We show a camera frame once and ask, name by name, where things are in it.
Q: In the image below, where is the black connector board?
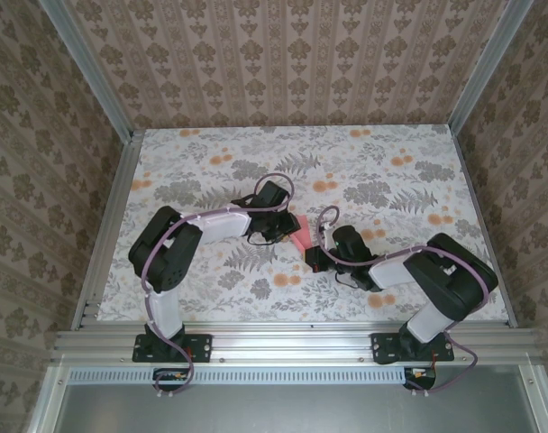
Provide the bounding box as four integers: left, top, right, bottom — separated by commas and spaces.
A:
152, 367, 194, 392
402, 365, 437, 392

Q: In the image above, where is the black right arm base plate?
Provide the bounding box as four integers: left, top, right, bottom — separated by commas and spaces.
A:
370, 332, 455, 364

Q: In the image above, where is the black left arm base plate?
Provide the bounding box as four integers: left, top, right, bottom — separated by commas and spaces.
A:
132, 332, 214, 364

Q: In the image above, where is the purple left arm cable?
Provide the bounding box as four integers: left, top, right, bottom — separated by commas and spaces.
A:
139, 172, 295, 401

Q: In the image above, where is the aluminium side rail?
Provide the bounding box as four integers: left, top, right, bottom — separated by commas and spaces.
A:
70, 130, 144, 330
449, 128, 518, 328

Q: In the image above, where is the grey metal panel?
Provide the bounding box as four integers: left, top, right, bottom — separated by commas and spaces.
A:
28, 364, 548, 433

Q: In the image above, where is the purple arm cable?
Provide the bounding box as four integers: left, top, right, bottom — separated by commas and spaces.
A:
139, 172, 295, 401
316, 205, 489, 398

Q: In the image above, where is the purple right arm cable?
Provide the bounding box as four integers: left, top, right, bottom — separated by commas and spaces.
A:
316, 205, 489, 398

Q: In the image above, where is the aluminium corner post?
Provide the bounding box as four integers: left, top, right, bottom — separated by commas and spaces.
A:
447, 0, 525, 132
41, 0, 138, 141

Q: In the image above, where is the floral patterned table cover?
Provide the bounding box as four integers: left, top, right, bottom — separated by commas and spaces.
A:
96, 126, 512, 324

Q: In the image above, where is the long aluminium frame rail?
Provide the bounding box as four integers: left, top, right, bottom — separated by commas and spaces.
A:
50, 327, 543, 364

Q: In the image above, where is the grey slotted cable duct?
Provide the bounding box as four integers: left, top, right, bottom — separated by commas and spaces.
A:
68, 367, 408, 383

